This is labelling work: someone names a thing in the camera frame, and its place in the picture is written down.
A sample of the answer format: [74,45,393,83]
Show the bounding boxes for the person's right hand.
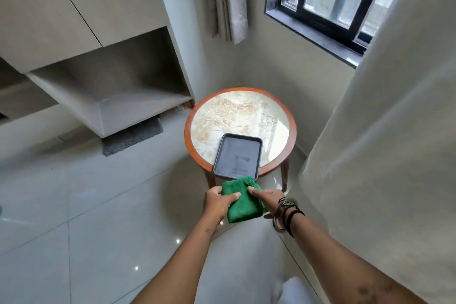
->
[247,186,286,220]

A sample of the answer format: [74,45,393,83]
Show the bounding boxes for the person's left hand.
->
[202,186,242,223]

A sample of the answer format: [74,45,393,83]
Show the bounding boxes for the green microfibre cloth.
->
[222,176,268,224]

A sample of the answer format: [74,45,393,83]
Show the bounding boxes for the person's left forearm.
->
[130,213,221,304]

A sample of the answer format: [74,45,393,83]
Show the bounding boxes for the person's right forearm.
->
[283,212,428,304]

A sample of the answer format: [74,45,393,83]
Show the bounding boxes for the grey rectangular tray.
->
[213,133,263,181]

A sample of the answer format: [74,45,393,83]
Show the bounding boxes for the black thread wristband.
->
[285,209,305,238]

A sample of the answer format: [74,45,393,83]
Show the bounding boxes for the round wooden marble-top table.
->
[184,87,297,193]

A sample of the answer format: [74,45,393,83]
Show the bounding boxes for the white cloth garment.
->
[274,276,319,304]

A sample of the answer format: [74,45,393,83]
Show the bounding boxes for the grey floor mat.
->
[101,117,164,157]

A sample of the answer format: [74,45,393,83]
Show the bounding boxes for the white sheer curtain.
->
[299,0,456,304]

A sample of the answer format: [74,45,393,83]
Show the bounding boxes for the metal bangle bracelets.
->
[272,197,298,234]

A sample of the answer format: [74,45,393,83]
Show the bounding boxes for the beige wall cabinet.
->
[0,0,195,139]

